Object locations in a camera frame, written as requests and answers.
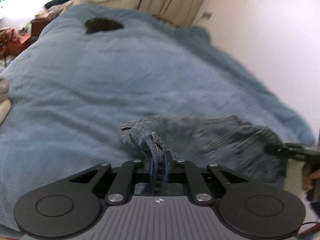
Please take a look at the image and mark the black cat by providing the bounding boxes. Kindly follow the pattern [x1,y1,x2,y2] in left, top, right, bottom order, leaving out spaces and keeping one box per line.
[85,17,124,34]

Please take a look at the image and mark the person's right hand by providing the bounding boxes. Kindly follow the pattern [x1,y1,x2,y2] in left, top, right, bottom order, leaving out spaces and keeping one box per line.
[302,163,319,192]

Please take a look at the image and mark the grey folded sweater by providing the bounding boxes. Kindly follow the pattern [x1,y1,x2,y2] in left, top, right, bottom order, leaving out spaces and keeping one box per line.
[0,77,10,103]

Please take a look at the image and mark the cream folded garment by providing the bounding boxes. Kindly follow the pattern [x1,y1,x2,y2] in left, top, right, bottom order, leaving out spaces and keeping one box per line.
[0,99,11,125]

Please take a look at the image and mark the blue fleece blanket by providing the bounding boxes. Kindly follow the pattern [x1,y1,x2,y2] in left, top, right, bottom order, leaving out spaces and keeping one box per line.
[1,4,315,235]

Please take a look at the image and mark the wall power outlet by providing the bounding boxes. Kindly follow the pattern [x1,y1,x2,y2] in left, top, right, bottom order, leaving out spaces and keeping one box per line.
[201,11,213,20]

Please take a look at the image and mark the dark blue pillow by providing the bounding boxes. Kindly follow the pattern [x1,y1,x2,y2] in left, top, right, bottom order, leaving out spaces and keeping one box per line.
[44,0,70,10]

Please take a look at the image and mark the blue denim shorts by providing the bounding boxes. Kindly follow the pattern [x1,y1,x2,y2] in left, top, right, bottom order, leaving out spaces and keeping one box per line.
[121,115,287,194]

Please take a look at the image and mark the dark wooden nightstand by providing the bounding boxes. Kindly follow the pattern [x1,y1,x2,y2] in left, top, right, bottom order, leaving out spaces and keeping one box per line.
[31,19,52,37]

